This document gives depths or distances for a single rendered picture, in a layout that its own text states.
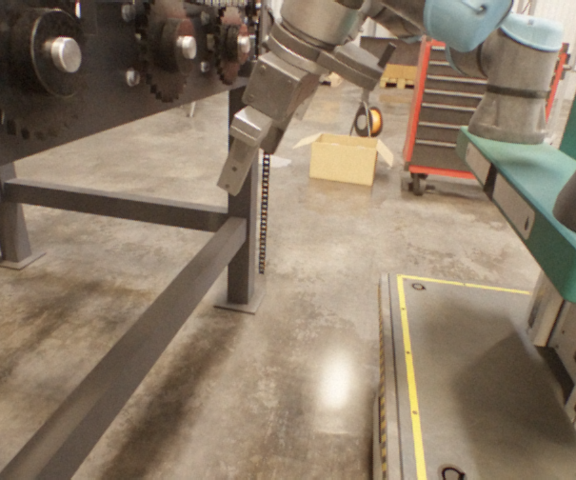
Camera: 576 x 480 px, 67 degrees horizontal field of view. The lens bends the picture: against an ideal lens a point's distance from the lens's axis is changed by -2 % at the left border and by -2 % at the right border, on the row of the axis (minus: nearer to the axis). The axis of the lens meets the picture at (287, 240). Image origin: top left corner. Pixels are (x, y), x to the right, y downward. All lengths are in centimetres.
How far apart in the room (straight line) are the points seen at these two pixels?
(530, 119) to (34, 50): 83
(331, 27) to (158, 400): 103
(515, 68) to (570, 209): 48
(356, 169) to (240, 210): 163
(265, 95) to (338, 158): 250
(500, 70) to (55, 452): 100
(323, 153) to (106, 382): 237
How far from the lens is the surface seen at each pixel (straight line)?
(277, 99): 47
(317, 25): 48
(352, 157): 295
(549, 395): 98
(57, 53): 50
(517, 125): 98
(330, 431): 120
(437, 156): 280
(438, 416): 84
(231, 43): 102
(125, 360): 87
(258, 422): 120
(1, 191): 192
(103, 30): 71
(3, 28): 50
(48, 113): 54
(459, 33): 43
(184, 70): 77
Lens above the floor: 89
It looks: 25 degrees down
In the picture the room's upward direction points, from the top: 4 degrees clockwise
